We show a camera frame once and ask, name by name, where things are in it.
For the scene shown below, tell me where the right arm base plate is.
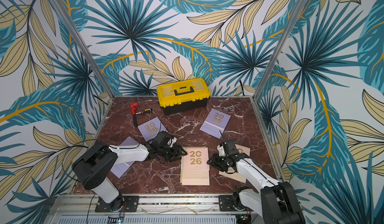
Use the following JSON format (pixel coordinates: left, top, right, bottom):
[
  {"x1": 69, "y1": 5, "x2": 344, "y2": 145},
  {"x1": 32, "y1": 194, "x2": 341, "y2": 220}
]
[{"x1": 219, "y1": 194, "x2": 247, "y2": 212}]

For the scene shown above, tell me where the aluminium front rail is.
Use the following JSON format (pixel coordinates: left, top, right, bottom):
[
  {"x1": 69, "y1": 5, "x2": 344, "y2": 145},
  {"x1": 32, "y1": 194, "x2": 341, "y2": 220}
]
[{"x1": 44, "y1": 193, "x2": 304, "y2": 224}]

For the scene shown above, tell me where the green calendar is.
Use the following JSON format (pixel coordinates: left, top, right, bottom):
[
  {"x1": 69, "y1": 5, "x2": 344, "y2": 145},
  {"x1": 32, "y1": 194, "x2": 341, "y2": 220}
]
[{"x1": 180, "y1": 156, "x2": 184, "y2": 184}]

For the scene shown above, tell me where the pink calendar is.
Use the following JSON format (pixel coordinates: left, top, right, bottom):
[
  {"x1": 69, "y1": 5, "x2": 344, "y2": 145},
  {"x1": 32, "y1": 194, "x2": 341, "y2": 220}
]
[
  {"x1": 218, "y1": 144, "x2": 251, "y2": 184},
  {"x1": 182, "y1": 147, "x2": 210, "y2": 186}
]

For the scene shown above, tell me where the purple calendar front left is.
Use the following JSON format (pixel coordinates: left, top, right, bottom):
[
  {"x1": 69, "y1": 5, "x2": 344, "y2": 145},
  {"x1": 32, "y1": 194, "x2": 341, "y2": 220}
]
[{"x1": 111, "y1": 137, "x2": 139, "y2": 179}]

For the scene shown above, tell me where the yellow black toolbox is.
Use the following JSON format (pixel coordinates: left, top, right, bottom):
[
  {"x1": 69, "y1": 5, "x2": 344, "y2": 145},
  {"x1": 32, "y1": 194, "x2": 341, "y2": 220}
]
[{"x1": 157, "y1": 78, "x2": 211, "y2": 116}]

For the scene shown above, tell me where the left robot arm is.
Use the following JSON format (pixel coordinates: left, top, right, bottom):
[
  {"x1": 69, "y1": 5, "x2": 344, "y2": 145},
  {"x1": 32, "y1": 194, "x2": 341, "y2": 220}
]
[{"x1": 72, "y1": 131, "x2": 188, "y2": 212}]

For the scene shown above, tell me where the purple calendar back left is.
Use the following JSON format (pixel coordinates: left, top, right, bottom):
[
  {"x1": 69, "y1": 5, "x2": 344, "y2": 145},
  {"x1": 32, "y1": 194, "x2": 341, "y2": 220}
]
[{"x1": 138, "y1": 117, "x2": 166, "y2": 141}]

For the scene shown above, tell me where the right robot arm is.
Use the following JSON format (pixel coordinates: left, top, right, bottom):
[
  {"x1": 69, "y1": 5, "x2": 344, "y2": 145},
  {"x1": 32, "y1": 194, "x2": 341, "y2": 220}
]
[{"x1": 207, "y1": 140, "x2": 306, "y2": 224}]

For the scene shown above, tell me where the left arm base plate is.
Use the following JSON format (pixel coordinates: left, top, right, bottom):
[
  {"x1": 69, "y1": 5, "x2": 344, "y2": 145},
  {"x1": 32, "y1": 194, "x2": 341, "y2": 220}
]
[{"x1": 95, "y1": 195, "x2": 139, "y2": 214}]

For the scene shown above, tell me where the red clamp tool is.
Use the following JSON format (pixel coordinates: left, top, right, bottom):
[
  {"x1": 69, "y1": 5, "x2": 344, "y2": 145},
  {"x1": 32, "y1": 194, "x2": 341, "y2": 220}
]
[{"x1": 130, "y1": 102, "x2": 139, "y2": 115}]

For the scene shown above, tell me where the yellow black screwdriver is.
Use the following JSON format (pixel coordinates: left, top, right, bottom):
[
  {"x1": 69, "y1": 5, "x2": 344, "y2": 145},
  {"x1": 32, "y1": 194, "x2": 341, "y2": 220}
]
[{"x1": 136, "y1": 108, "x2": 152, "y2": 115}]

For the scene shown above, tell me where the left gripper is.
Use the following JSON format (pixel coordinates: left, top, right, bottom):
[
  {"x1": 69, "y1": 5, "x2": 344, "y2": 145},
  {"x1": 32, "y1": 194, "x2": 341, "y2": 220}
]
[{"x1": 159, "y1": 143, "x2": 189, "y2": 163}]

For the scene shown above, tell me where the purple calendar back right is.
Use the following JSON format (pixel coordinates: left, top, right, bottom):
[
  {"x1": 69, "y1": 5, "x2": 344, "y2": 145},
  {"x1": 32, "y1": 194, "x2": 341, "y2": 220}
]
[{"x1": 200, "y1": 109, "x2": 231, "y2": 139}]

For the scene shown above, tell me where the purple calendar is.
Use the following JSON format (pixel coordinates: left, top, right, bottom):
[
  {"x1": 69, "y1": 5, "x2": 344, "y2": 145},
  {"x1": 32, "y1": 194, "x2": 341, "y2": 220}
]
[
  {"x1": 200, "y1": 109, "x2": 231, "y2": 139},
  {"x1": 138, "y1": 117, "x2": 166, "y2": 141},
  {"x1": 111, "y1": 137, "x2": 139, "y2": 179}
]

